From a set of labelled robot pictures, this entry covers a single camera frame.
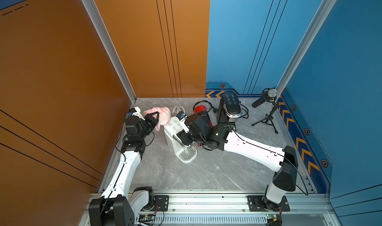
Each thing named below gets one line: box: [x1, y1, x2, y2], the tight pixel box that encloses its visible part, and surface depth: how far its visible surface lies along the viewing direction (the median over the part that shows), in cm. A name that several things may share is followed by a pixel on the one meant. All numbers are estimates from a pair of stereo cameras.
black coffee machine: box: [216, 91, 243, 127], surface depth 87 cm
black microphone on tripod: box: [251, 87, 279, 134], surface depth 93 cm
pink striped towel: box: [143, 107, 171, 131], surface depth 78 cm
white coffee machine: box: [163, 115, 198, 164], surface depth 88 cm
